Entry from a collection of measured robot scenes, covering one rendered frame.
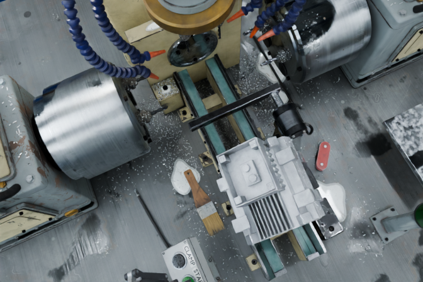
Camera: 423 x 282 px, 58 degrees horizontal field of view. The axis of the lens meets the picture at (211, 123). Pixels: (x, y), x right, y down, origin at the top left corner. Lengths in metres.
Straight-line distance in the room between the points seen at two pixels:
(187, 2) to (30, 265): 0.88
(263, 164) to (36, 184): 0.48
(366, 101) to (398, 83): 0.12
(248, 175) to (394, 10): 0.51
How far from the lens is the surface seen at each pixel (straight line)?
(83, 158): 0.90
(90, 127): 0.88
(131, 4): 1.03
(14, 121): 0.94
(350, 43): 1.01
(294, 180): 0.87
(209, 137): 1.06
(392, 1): 1.02
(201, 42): 1.04
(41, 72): 1.41
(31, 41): 1.49
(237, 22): 1.06
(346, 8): 0.99
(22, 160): 0.90
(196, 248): 0.88
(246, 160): 0.85
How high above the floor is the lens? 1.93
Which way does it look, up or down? 71 degrees down
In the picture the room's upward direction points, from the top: 9 degrees counter-clockwise
